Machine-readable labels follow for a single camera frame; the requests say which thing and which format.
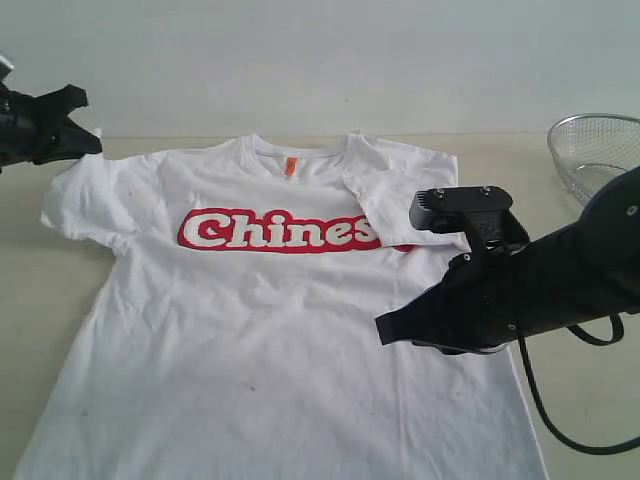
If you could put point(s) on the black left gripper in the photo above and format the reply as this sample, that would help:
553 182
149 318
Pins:
26 134

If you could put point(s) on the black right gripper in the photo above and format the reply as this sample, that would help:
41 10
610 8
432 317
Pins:
477 308

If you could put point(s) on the white t-shirt red lettering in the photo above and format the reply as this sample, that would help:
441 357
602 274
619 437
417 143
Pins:
235 336

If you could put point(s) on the metal wire mesh basket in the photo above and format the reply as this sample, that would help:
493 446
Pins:
589 150

